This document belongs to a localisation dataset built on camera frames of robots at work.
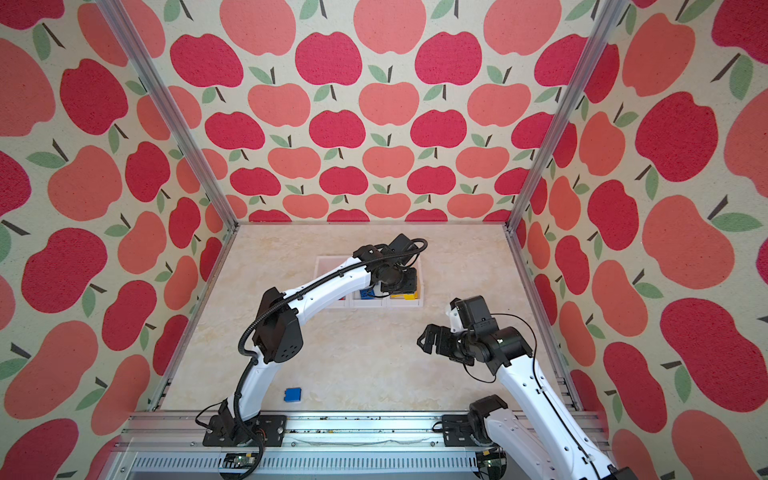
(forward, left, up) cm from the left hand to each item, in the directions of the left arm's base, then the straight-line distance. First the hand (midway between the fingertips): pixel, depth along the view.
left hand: (420, 291), depth 86 cm
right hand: (-16, -3, 0) cm, 16 cm away
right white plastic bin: (-3, +1, +6) cm, 7 cm away
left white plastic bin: (+18, +31, -9) cm, 37 cm away
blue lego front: (-24, +36, -15) cm, 46 cm away
